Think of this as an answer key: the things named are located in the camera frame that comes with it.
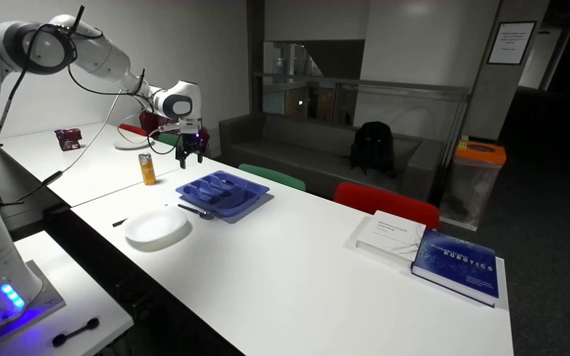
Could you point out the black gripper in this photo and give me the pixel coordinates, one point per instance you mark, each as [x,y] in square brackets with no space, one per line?
[192,139]

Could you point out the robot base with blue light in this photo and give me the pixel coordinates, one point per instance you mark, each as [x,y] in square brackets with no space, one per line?
[0,310]

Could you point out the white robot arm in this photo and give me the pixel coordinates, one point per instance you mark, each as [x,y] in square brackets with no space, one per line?
[47,48]

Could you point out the blue cutlery tray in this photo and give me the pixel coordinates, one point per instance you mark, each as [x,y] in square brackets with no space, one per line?
[221,195]

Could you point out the orange drink can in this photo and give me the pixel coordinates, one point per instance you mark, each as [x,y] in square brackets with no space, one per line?
[146,169]

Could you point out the white shallow bowl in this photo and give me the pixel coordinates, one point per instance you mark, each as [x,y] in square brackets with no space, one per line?
[156,230]

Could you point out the green chair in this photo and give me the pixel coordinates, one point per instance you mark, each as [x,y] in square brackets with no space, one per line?
[273,177]

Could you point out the dark red snack packet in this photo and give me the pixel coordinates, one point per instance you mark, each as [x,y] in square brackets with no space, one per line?
[69,139]

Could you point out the grey sofa bench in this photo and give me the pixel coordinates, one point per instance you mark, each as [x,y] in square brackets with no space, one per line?
[318,153]

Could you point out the red chair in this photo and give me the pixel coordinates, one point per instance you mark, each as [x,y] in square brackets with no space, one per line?
[370,201]

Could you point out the black backpack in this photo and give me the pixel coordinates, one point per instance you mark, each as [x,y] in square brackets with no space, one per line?
[372,147]

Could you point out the black tool on base table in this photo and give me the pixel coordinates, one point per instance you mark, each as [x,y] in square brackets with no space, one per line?
[63,337]

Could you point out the white book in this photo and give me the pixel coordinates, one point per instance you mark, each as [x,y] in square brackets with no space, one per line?
[388,238]

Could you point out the bin with orange lid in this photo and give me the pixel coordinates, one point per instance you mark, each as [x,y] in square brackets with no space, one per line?
[471,179]

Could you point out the blue hardcover book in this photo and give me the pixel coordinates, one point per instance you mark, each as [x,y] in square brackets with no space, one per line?
[457,266]

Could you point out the black handled spoon on table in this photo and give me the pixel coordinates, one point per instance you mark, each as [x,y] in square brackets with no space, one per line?
[194,211]

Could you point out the framed wall notice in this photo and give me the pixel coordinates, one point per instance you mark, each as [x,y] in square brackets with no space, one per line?
[510,43]

